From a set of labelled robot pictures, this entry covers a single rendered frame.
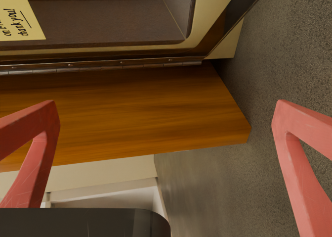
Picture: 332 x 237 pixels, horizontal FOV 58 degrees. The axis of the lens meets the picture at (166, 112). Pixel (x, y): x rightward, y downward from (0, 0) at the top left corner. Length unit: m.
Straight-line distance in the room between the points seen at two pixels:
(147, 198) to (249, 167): 1.03
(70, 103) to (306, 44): 0.29
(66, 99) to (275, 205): 0.30
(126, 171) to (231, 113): 0.88
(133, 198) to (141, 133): 1.05
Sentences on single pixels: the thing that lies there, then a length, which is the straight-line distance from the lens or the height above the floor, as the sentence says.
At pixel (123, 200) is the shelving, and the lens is 1.40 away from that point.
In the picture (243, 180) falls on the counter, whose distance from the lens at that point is 0.45.
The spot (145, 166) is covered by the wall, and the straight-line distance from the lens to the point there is 1.25.
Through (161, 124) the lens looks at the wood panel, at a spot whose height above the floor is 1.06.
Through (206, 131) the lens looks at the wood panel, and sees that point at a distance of 0.38.
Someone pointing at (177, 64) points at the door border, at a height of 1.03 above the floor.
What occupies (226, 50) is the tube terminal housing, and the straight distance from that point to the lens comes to 0.43.
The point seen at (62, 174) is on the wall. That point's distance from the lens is 1.23.
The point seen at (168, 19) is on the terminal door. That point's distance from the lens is 0.28.
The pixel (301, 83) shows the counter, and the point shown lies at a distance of 0.32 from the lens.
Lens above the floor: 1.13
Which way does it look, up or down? 13 degrees down
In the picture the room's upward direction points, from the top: 95 degrees counter-clockwise
